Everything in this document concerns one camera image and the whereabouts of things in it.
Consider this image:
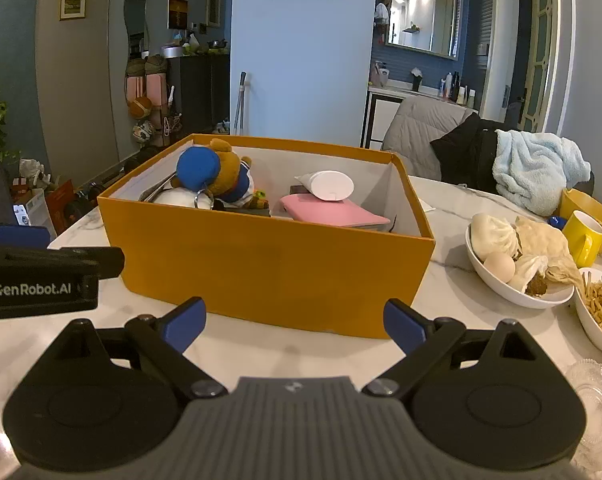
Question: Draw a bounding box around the folded flatbread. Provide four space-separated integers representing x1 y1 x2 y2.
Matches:
515 216 584 286

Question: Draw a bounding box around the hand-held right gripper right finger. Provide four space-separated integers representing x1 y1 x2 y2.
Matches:
361 298 544 401

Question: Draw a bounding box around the black jacket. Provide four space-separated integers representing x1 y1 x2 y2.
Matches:
430 112 512 193

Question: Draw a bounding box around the white bowl with fries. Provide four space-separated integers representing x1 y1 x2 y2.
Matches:
574 267 602 360

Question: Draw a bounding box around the yellow bowl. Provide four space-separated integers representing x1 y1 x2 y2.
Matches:
558 188 602 253

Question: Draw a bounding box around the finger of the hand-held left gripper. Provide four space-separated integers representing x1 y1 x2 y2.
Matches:
0 246 126 281
0 222 52 251

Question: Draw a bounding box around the large steamed bun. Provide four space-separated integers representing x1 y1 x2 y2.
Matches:
471 213 522 261

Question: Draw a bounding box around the rectangular wall mirror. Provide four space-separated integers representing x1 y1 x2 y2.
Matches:
387 0 464 61

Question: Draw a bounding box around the lattice glass door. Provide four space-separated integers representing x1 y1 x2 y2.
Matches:
518 0 558 133

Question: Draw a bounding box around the grey down jacket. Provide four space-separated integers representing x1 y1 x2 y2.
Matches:
382 94 474 181

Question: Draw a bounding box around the white cabinet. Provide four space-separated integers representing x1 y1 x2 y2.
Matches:
361 87 476 150

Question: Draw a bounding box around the dark framed picture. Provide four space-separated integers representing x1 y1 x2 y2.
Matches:
167 0 189 30

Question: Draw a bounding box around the light blue fleece blanket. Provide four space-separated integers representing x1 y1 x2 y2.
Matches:
492 130 592 217

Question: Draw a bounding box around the white plastic tube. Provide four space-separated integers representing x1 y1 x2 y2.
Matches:
293 170 356 202

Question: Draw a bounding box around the small framed landscape picture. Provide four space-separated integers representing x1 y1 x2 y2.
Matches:
59 0 87 21

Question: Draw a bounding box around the red paper bag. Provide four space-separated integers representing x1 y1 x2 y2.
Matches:
45 180 76 233

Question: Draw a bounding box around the wavy wall mirror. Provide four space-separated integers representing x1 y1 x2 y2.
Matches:
125 0 149 61

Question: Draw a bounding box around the boiled egg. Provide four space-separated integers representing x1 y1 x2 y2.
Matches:
482 252 516 286

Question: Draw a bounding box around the dark cabinet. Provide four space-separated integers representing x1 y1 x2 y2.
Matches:
168 52 230 136

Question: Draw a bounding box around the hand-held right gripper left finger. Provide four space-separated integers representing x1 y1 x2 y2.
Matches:
56 296 229 401

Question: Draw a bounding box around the basketball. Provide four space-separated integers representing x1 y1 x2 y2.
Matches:
129 96 154 120

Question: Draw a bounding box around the white pink striped plush toy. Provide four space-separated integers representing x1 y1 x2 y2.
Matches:
153 187 214 211

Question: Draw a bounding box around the brown bear plush blue hat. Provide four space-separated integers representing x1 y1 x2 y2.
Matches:
176 139 256 208

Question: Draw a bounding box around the black dumbbell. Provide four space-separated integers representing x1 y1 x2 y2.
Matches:
76 182 106 202

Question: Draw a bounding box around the clear glass dish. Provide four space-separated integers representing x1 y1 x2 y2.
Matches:
565 359 602 458

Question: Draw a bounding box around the white oval bowl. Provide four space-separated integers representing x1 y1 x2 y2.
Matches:
465 212 576 308

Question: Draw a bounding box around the row of toiletry bottles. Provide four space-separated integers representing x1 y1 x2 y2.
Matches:
438 71 476 107

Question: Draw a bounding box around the white printed carton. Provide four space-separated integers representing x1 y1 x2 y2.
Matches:
13 189 56 238

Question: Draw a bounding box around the metal crutch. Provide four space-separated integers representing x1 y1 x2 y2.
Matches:
233 72 248 136

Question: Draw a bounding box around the orange cardboard box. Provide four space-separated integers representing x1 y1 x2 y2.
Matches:
97 133 436 340

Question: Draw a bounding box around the pink wallet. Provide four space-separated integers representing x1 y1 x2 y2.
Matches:
279 194 392 231

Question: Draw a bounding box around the yellow mug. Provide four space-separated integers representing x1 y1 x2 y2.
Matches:
562 210 602 268

